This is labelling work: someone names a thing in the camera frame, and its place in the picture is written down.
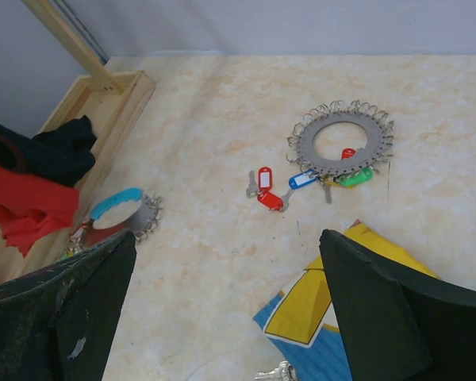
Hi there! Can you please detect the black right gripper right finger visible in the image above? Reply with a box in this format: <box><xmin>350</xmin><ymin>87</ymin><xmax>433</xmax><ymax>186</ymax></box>
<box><xmin>320</xmin><ymin>229</ymin><xmax>476</xmax><ymax>380</ymax></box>

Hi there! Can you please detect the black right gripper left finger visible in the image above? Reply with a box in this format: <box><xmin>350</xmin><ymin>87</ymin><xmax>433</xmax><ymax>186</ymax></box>
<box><xmin>0</xmin><ymin>231</ymin><xmax>136</xmax><ymax>380</ymax></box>

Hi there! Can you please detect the green key tag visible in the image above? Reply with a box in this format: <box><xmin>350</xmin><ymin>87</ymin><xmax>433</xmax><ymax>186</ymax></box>
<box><xmin>336</xmin><ymin>167</ymin><xmax>374</xmax><ymax>187</ymax></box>

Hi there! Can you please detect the steel key ring disc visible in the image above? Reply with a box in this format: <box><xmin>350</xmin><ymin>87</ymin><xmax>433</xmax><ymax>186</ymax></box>
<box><xmin>286</xmin><ymin>100</ymin><xmax>395</xmax><ymax>183</ymax></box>

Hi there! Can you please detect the yellow blue cartoon cloth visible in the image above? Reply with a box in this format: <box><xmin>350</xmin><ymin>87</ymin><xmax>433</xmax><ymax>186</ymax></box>
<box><xmin>252</xmin><ymin>218</ymin><xmax>441</xmax><ymax>381</ymax></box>

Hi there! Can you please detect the loose silver key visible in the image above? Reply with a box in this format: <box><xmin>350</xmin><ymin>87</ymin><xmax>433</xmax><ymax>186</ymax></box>
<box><xmin>254</xmin><ymin>360</ymin><xmax>298</xmax><ymax>381</ymax></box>

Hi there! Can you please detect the red shirt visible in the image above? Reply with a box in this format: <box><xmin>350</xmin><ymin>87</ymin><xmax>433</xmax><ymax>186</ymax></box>
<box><xmin>0</xmin><ymin>167</ymin><xmax>79</xmax><ymax>256</ymax></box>

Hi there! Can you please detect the yellow key tag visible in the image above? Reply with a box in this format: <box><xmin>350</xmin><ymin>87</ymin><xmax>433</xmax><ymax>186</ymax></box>
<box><xmin>322</xmin><ymin>177</ymin><xmax>355</xmax><ymax>189</ymax></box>

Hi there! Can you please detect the dark navy garment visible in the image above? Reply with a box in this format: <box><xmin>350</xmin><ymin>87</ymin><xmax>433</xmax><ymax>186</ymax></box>
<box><xmin>0</xmin><ymin>115</ymin><xmax>97</xmax><ymax>187</ymax></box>

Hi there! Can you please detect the red key tag plain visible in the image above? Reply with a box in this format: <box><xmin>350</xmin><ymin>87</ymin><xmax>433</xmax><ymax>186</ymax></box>
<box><xmin>257</xmin><ymin>190</ymin><xmax>283</xmax><ymax>211</ymax></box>

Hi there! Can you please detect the red key tag white label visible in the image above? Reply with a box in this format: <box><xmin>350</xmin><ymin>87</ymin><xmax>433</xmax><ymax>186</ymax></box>
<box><xmin>258</xmin><ymin>167</ymin><xmax>273</xmax><ymax>193</ymax></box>

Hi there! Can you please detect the wooden clothes rack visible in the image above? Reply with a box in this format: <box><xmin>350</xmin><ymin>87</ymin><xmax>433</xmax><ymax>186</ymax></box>
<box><xmin>0</xmin><ymin>1</ymin><xmax>155</xmax><ymax>283</ymax></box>

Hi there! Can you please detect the blue handled key ring disc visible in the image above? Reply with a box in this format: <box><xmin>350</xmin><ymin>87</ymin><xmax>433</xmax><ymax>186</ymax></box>
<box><xmin>82</xmin><ymin>187</ymin><xmax>163</xmax><ymax>246</ymax></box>

